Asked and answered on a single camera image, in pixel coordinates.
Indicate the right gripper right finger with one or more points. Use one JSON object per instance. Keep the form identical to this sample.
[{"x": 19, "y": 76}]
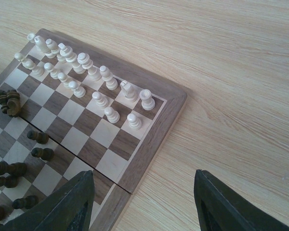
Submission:
[{"x": 220, "y": 208}]

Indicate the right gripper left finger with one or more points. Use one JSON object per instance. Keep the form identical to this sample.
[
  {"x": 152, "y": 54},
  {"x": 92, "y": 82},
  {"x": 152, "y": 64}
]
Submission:
[{"x": 67, "y": 209}]

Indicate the wooden chess board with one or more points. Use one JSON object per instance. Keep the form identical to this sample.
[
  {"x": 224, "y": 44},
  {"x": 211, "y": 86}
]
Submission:
[{"x": 62, "y": 93}]

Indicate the dark bishop chess piece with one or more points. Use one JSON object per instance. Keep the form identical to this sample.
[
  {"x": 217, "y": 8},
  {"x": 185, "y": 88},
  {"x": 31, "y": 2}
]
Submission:
[{"x": 9, "y": 181}]

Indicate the dark queen chess piece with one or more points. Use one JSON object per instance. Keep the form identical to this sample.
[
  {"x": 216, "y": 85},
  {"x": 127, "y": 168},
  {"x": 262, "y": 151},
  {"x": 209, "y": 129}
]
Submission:
[{"x": 16, "y": 169}]

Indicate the dark pawn on board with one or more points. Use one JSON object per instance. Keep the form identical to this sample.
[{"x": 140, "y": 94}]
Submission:
[{"x": 39, "y": 137}]

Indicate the white pawn chess piece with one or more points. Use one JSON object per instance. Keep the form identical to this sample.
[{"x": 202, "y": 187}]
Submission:
[{"x": 134, "y": 121}]

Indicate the white knight chess piece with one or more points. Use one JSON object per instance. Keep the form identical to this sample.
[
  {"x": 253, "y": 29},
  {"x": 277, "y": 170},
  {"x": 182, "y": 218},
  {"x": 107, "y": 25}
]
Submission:
[{"x": 129, "y": 91}]

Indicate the white bishop chess piece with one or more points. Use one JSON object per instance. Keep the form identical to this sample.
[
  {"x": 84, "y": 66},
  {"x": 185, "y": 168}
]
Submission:
[{"x": 107, "y": 76}]

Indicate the dark pawn piece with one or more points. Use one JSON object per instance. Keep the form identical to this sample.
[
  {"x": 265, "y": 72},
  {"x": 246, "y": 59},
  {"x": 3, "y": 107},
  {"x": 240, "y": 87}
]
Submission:
[
  {"x": 44, "y": 153},
  {"x": 26, "y": 203}
]

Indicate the white rook corner piece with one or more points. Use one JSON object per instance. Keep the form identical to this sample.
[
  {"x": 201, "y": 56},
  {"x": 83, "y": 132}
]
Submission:
[{"x": 148, "y": 102}]

